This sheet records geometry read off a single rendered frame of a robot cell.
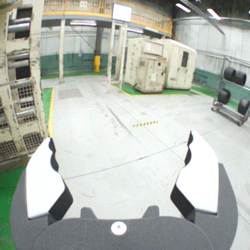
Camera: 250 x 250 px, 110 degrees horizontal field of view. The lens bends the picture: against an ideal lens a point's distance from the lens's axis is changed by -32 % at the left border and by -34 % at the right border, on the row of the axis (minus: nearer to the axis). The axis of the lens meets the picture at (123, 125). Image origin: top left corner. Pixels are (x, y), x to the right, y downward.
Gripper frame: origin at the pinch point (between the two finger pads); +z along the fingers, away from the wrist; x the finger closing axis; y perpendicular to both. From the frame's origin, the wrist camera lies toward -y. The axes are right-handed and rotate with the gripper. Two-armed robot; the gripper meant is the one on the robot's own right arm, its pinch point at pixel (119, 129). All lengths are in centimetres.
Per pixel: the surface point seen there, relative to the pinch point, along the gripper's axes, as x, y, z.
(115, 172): -11, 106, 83
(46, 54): -498, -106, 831
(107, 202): -18, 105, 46
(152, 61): 102, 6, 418
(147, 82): 83, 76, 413
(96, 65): -168, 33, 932
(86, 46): -240, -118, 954
